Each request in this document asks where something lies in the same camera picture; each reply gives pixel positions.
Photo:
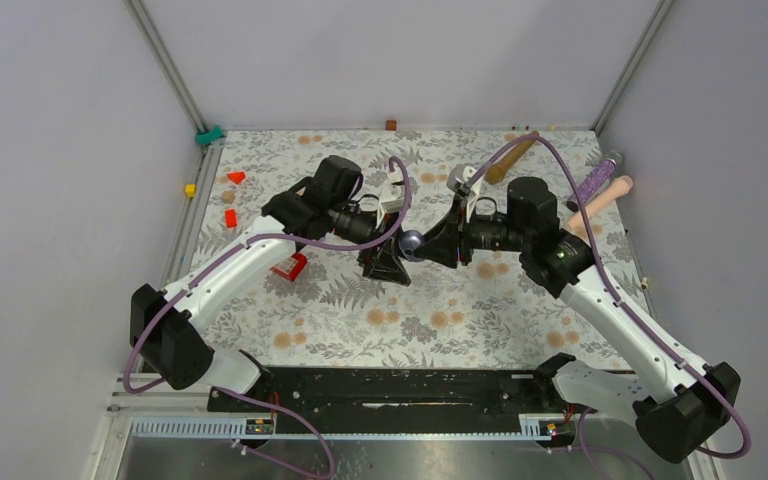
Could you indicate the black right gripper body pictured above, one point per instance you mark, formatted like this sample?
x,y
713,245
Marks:
x,y
468,236

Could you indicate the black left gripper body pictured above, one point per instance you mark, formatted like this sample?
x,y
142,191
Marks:
x,y
375,234

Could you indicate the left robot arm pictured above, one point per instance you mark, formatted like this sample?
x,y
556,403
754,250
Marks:
x,y
167,325

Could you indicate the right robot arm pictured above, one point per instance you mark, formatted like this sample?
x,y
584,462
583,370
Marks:
x,y
678,400

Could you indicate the floral patterned mat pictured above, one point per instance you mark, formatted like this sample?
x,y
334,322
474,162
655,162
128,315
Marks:
x,y
487,314

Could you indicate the red plastic tray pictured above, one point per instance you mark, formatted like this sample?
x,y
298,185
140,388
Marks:
x,y
291,267

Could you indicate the brown wooden stick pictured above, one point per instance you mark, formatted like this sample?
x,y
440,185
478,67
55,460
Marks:
x,y
499,169

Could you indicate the red rectangular block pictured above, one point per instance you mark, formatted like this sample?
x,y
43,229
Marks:
x,y
231,218

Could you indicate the purple glitter tube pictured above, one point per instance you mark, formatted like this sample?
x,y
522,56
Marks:
x,y
595,180

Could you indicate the red triangular block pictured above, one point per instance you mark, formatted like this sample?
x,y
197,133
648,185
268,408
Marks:
x,y
236,177

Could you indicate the pink flesh-coloured stick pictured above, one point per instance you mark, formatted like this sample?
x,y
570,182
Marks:
x,y
616,189

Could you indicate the teal arch block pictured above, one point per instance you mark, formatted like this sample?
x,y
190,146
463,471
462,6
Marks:
x,y
207,137

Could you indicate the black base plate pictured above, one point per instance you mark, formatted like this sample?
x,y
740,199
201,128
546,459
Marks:
x,y
414,401

